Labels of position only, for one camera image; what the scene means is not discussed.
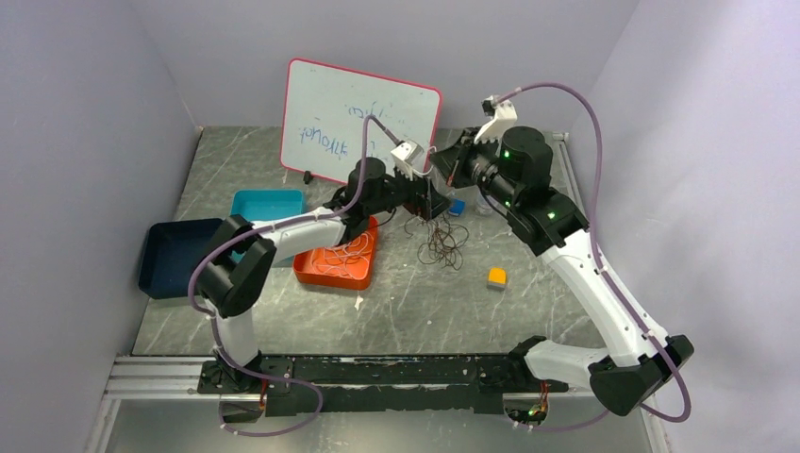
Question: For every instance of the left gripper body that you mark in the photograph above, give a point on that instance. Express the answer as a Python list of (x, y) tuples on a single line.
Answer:
[(413, 201)]

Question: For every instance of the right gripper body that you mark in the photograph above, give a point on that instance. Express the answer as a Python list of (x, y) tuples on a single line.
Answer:
[(478, 161)]

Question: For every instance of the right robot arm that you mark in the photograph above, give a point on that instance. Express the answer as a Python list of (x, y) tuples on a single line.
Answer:
[(638, 356)]

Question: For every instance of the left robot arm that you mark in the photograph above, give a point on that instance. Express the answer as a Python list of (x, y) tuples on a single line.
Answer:
[(227, 282)]

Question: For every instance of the blue small block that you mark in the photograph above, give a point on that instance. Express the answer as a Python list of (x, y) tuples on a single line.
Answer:
[(457, 207)]

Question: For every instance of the clear plastic cup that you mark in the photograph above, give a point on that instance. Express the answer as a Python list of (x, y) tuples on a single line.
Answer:
[(482, 206)]

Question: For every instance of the orange tray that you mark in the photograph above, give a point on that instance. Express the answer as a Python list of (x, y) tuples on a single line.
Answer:
[(348, 266)]

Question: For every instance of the orange small block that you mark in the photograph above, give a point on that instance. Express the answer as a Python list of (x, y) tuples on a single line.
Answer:
[(497, 279)]

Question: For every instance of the pink framed whiteboard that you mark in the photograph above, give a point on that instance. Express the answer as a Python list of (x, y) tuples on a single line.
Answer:
[(334, 115)]

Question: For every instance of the light blue tray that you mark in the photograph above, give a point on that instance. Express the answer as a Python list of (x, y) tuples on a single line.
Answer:
[(267, 205)]

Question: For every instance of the dark blue tray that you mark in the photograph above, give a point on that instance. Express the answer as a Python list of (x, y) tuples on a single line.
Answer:
[(171, 252)]

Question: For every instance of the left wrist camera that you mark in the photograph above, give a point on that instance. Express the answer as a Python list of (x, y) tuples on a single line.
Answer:
[(408, 159)]

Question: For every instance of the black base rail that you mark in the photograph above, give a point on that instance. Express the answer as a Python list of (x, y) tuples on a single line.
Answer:
[(479, 382)]

